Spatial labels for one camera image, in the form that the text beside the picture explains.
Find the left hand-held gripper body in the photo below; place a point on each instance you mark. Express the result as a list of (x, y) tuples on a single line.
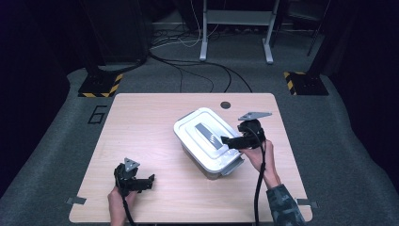
[(127, 180)]

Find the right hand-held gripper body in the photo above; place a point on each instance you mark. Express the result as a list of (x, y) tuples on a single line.
[(251, 133)]

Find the clear brown storage box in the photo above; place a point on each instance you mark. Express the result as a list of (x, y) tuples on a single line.
[(230, 168)]

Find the white storage box lid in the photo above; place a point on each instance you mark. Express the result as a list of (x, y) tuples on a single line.
[(205, 138)]

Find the person's left hand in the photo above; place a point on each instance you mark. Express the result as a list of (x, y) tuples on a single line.
[(120, 207)]

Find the person's right hand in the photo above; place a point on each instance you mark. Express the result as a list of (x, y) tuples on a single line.
[(260, 160)]

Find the dark round table grommet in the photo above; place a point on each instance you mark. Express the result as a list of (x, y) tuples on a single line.
[(225, 105)]

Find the grey tape strip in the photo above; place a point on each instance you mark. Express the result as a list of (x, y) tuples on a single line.
[(76, 200), (309, 203)]

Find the black striped stand base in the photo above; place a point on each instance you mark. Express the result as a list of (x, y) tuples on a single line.
[(100, 85), (307, 84)]

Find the large black box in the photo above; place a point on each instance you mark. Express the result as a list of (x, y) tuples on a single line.
[(122, 31)]

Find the black stand post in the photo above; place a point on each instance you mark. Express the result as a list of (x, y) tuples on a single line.
[(92, 47), (320, 40)]

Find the white metal stand frame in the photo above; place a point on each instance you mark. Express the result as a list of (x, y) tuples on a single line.
[(240, 17)]

